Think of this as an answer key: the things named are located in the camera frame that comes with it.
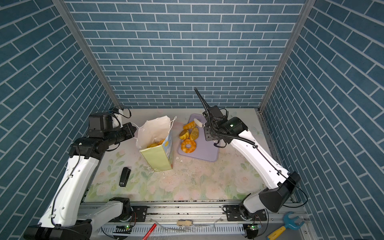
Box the metal kitchen tongs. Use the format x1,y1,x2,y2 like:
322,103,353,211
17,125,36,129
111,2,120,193
194,118,204,128

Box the white green paper bag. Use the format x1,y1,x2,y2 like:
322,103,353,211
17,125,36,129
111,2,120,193
136,116,177,172

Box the braided fake bread loaf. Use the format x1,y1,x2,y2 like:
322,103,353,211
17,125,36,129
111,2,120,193
147,139,165,148

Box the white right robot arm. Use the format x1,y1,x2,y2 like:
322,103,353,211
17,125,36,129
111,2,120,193
203,106,301,218

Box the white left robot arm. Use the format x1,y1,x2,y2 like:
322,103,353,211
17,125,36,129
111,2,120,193
24,123,137,240

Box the long twisted fake bread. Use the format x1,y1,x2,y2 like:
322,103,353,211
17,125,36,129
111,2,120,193
183,121,197,130

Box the oval fake bread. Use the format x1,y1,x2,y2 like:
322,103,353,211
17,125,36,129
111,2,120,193
190,127,199,141

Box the dark round fake bun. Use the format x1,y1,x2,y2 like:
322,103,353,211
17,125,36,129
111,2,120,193
179,130,190,141

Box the purple plastic tray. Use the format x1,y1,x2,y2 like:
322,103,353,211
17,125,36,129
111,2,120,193
173,114,219,163

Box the black stapler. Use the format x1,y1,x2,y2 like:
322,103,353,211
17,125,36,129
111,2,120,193
119,167,131,187

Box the red marker pen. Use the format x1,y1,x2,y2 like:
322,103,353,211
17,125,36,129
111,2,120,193
142,223,157,240

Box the blue yellow toy wrench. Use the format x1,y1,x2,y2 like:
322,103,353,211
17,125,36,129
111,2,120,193
266,212,305,240

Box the black corrugated cable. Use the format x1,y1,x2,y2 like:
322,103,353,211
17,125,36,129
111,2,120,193
206,125,259,148

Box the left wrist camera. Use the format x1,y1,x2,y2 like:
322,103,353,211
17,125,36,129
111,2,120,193
87,110,122,138

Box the ring donut fake bread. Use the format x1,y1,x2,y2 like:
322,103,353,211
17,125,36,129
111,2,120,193
181,139,197,154

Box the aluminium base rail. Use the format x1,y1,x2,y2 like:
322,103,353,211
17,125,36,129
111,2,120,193
78,201,316,240

